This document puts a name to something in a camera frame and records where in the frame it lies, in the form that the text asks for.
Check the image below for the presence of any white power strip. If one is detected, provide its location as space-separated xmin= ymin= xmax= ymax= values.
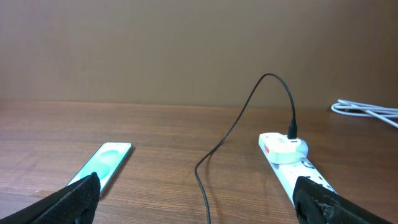
xmin=260 ymin=146 xmax=338 ymax=208

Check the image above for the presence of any white power strip cord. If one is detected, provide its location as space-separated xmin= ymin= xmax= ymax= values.
xmin=330 ymin=99 xmax=398 ymax=129

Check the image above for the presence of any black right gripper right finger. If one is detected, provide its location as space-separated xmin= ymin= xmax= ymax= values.
xmin=293 ymin=176 xmax=392 ymax=224

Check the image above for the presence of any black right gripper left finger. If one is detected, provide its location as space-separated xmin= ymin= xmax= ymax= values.
xmin=1 ymin=172 xmax=100 ymax=224

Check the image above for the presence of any black USB charging cable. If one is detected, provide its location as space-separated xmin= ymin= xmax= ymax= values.
xmin=194 ymin=73 xmax=299 ymax=224

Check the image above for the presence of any white USB charger plug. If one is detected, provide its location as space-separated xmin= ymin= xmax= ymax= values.
xmin=258 ymin=133 xmax=308 ymax=164

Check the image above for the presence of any blue Galaxy smartphone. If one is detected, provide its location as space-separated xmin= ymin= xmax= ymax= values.
xmin=67 ymin=142 xmax=133 ymax=197

